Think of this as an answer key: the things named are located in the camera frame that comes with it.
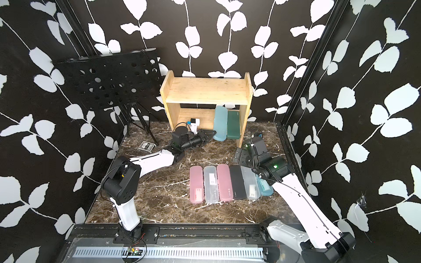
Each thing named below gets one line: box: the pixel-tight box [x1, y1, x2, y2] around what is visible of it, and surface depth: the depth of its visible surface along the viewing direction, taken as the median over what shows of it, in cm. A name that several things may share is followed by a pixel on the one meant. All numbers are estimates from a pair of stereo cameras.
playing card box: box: [138, 140, 157, 153], surface depth 106 cm
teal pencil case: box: [212, 105, 229, 142], surface depth 89 cm
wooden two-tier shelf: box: [159, 70, 254, 148], surface depth 79 cm
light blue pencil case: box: [255, 173, 275, 197], surface depth 90 cm
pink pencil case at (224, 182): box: [216, 163, 234, 202], surface depth 91 cm
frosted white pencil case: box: [240, 165, 261, 200], surface depth 90 cm
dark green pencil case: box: [226, 110, 241, 140], surface depth 90 cm
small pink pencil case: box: [189, 165, 204, 204], surface depth 90 cm
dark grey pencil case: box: [229, 164, 248, 200], surface depth 92 cm
